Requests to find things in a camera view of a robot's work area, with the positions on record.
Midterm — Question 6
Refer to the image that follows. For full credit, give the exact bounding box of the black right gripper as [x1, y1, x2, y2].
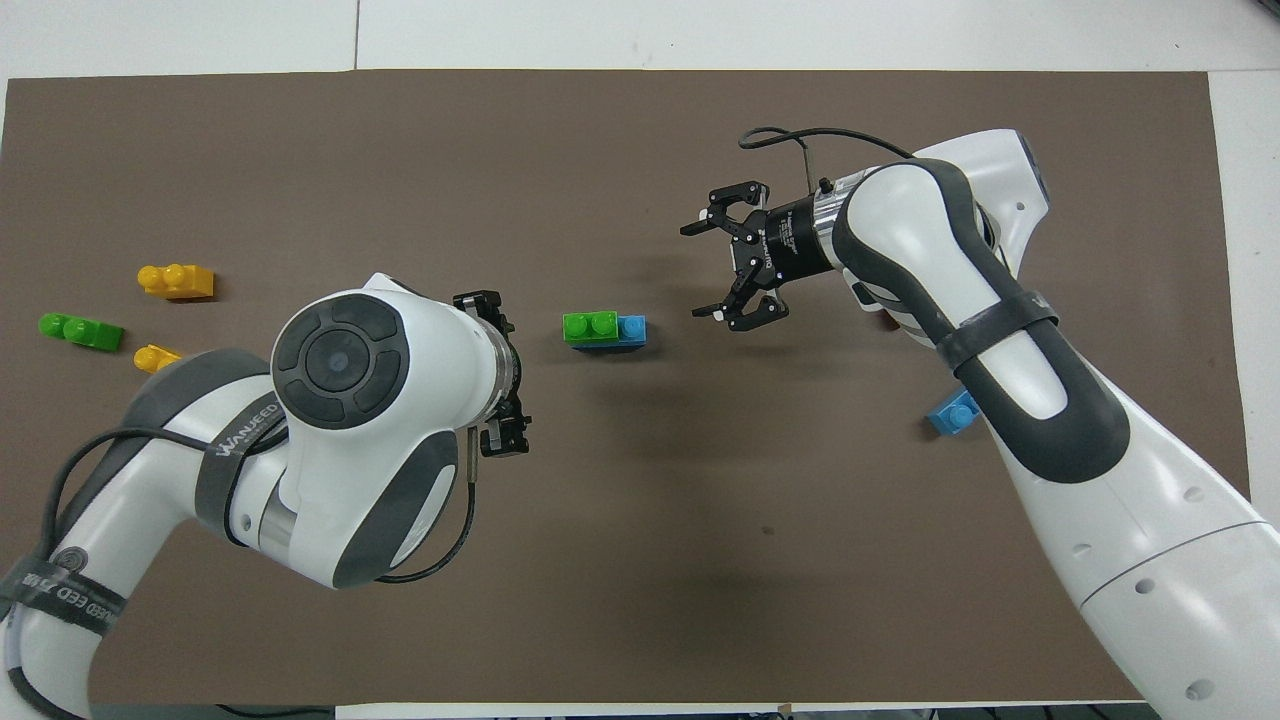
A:
[680, 180, 833, 333]

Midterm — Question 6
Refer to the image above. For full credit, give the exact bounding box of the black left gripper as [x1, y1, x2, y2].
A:
[453, 290, 531, 459]

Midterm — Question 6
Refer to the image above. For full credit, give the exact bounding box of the green two-stud toy block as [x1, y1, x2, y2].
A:
[38, 312, 125, 353]
[562, 311, 621, 348]

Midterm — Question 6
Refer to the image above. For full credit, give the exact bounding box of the brown table mat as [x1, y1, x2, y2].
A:
[0, 68, 1271, 706]

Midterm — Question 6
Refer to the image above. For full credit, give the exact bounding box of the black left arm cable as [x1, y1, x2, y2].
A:
[35, 425, 479, 720]

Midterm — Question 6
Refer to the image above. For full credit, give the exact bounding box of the black floor cable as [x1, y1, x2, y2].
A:
[215, 703, 336, 719]

